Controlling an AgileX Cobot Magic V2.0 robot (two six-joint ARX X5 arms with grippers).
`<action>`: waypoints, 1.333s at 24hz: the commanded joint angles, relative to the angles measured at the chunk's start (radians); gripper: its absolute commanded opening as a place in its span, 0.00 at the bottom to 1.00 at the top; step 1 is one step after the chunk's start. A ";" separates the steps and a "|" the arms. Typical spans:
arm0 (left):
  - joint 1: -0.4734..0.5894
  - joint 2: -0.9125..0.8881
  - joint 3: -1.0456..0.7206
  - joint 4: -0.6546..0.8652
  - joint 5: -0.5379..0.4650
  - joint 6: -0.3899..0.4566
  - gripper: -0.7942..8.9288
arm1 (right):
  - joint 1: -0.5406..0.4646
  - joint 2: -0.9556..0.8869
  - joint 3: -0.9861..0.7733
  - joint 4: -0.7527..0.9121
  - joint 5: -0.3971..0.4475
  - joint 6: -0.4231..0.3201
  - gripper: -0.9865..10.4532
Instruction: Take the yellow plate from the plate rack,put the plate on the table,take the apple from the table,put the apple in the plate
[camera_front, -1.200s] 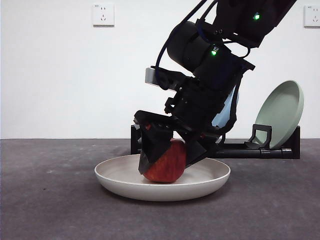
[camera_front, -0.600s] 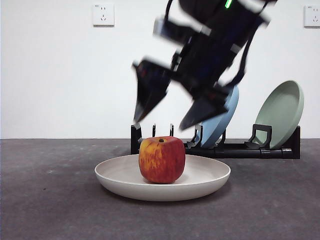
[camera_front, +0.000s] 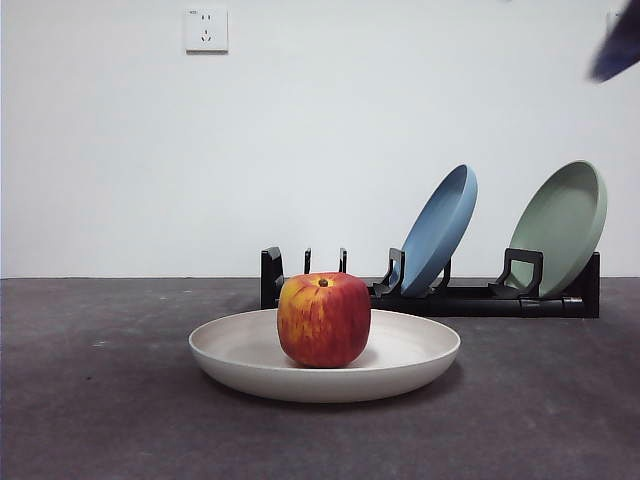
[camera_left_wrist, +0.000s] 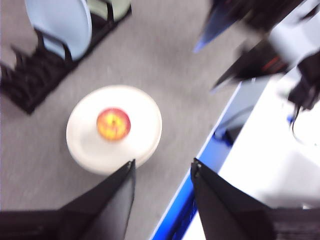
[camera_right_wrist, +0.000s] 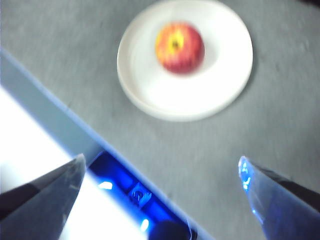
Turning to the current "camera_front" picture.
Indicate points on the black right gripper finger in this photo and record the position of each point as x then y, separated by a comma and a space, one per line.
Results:
617, 47

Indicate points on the red yellow apple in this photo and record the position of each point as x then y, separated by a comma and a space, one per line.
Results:
325, 320

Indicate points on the pale yellow cream plate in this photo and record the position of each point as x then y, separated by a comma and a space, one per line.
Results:
240, 360

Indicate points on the green plate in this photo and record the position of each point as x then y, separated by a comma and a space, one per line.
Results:
560, 225

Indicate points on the blue plate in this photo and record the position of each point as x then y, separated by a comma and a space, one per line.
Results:
442, 225

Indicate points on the black plate rack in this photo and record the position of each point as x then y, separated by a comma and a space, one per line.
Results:
450, 302

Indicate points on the white wall socket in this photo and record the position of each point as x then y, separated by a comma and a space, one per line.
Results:
206, 30

